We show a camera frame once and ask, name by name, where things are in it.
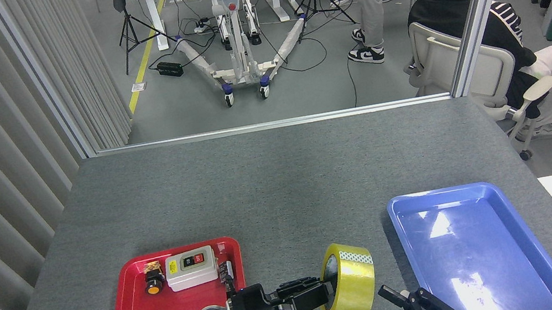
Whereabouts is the white office chair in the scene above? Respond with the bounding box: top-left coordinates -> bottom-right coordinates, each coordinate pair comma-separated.
397,1 -> 552,179

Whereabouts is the blue plastic tray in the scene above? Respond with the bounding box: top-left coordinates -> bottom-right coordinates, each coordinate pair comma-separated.
386,170 -> 552,310

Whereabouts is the black orange push button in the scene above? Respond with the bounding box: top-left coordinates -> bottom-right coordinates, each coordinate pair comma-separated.
140,259 -> 168,297

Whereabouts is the black power adapter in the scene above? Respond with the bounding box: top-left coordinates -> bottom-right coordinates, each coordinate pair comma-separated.
155,58 -> 185,81

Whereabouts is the yellow tape roll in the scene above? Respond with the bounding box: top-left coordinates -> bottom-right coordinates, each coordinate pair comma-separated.
309,236 -> 382,310

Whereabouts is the silver horizontal rail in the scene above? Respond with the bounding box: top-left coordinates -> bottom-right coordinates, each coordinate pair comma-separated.
95,90 -> 454,159

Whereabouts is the silver slanted post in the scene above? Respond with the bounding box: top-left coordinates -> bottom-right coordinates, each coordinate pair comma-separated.
436,0 -> 545,99
0,0 -> 98,172

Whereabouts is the white power strip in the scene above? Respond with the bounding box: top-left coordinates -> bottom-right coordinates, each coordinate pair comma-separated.
191,17 -> 215,36

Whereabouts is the white stand on wheels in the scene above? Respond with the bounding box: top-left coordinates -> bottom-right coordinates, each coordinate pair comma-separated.
168,0 -> 320,115

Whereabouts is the grey on-off switch box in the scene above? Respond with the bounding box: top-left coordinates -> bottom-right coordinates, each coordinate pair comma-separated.
161,244 -> 222,294

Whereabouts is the seated person in chair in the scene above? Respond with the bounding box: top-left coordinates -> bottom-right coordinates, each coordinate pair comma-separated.
403,0 -> 552,159

